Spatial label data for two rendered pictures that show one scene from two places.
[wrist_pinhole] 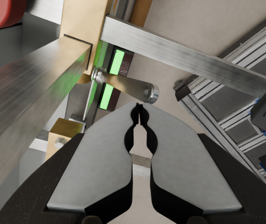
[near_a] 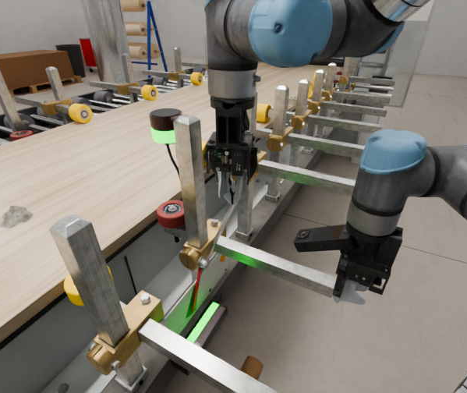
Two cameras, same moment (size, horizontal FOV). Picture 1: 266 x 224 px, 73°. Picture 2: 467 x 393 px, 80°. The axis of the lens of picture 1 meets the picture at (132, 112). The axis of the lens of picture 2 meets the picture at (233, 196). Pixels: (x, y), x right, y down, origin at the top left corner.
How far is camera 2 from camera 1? 57 cm
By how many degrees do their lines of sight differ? 88
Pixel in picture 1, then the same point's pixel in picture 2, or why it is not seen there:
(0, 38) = (124, 281)
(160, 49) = (246, 249)
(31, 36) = not seen: hidden behind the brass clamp
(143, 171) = (217, 366)
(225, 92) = not seen: outside the picture
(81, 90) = not seen: hidden behind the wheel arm
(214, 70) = (281, 263)
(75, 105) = (146, 352)
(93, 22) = (213, 232)
